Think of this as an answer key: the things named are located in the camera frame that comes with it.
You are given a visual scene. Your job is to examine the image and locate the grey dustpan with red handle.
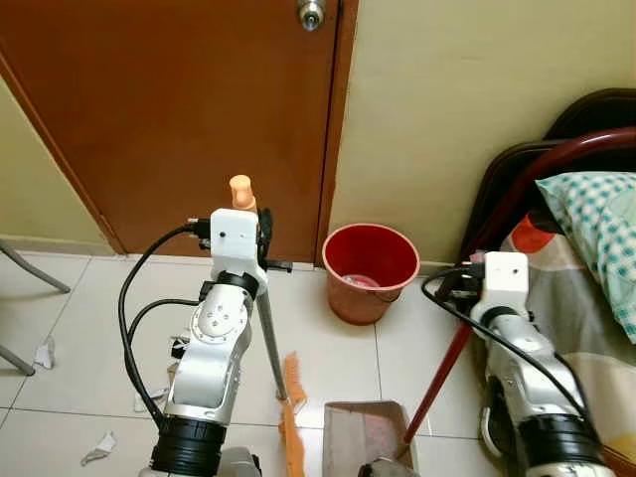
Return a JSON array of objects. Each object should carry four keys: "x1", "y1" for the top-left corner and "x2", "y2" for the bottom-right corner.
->
[{"x1": 323, "y1": 316, "x2": 475, "y2": 477}]

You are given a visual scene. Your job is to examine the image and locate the orange broom with grey pole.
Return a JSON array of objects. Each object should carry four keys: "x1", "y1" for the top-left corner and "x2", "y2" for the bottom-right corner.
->
[{"x1": 229, "y1": 175, "x2": 309, "y2": 477}]

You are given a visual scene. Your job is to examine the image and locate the red plastic bucket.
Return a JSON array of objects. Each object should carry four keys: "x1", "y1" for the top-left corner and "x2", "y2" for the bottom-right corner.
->
[{"x1": 322, "y1": 224, "x2": 421, "y2": 327}]

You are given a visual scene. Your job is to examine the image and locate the grey orange patterned bed sheet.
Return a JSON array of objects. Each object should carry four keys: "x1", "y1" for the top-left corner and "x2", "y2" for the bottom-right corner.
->
[{"x1": 497, "y1": 212, "x2": 636, "y2": 464}]

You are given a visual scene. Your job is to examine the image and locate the green checkered pillow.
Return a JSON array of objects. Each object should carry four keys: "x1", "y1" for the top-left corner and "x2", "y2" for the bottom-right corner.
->
[{"x1": 536, "y1": 171, "x2": 636, "y2": 345}]

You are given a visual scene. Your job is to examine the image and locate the black and white shoe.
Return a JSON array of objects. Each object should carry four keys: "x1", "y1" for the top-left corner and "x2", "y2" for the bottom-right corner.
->
[{"x1": 481, "y1": 401, "x2": 519, "y2": 461}]

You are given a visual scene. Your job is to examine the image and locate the brown wooden door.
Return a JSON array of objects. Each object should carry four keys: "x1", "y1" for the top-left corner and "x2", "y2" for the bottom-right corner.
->
[{"x1": 0, "y1": 0, "x2": 360, "y2": 265}]

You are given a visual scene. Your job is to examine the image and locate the white paper scrap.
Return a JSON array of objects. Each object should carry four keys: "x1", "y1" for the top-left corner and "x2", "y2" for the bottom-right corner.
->
[
  {"x1": 133, "y1": 388, "x2": 168, "y2": 414},
  {"x1": 81, "y1": 431, "x2": 116, "y2": 467},
  {"x1": 34, "y1": 336, "x2": 59, "y2": 372}
]

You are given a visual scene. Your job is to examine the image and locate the silver round door knob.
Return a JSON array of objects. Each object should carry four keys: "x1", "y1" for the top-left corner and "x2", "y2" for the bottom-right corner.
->
[{"x1": 297, "y1": 0, "x2": 327, "y2": 32}]

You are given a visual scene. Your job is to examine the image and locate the dark metal bed headboard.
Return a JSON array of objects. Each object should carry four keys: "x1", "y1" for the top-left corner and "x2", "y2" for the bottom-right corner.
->
[{"x1": 458, "y1": 88, "x2": 636, "y2": 265}]

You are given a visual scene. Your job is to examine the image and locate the grey metal chair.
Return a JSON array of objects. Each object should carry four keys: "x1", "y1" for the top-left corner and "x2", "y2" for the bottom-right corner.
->
[{"x1": 0, "y1": 238, "x2": 73, "y2": 377}]

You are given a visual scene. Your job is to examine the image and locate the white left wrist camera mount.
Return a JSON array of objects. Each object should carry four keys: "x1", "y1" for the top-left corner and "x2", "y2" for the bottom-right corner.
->
[{"x1": 208, "y1": 208, "x2": 267, "y2": 291}]

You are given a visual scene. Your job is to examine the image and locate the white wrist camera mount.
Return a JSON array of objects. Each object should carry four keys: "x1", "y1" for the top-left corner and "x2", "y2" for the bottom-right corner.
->
[
  {"x1": 208, "y1": 208, "x2": 267, "y2": 291},
  {"x1": 480, "y1": 251, "x2": 530, "y2": 321}
]

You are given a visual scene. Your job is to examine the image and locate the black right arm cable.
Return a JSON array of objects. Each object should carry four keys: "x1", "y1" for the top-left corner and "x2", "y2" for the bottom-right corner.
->
[{"x1": 420, "y1": 262, "x2": 589, "y2": 422}]

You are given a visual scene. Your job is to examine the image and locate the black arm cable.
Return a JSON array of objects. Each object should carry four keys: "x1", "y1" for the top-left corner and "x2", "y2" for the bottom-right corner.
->
[
  {"x1": 420, "y1": 262, "x2": 589, "y2": 422},
  {"x1": 117, "y1": 221, "x2": 215, "y2": 430}
]

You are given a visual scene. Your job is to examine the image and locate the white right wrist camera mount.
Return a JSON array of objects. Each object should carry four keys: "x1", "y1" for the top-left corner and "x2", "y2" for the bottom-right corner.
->
[{"x1": 480, "y1": 251, "x2": 530, "y2": 321}]

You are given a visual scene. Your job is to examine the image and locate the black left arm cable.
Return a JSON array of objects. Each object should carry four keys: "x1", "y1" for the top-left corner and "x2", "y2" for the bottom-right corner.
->
[{"x1": 117, "y1": 221, "x2": 215, "y2": 430}]

